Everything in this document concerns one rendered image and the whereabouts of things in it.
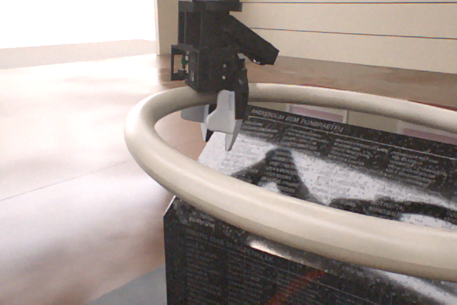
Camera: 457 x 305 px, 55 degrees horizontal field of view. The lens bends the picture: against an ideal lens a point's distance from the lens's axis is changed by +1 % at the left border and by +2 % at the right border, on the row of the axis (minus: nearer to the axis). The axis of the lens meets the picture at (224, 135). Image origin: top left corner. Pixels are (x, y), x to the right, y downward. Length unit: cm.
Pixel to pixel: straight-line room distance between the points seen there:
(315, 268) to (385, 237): 59
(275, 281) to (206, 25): 54
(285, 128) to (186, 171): 72
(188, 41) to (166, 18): 838
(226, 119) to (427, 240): 39
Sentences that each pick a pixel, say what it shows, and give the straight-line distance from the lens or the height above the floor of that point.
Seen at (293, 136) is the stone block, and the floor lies 80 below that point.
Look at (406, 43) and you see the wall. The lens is 753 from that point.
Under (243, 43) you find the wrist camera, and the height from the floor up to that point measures 104.
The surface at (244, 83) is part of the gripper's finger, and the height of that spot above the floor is 99.
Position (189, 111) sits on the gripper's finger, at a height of 94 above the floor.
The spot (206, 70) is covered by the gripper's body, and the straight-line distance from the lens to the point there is 59.
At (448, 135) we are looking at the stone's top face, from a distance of 95.
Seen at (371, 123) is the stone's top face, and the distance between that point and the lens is 98.
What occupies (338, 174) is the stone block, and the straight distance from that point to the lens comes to 91.
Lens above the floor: 110
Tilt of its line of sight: 18 degrees down
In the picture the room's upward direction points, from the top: straight up
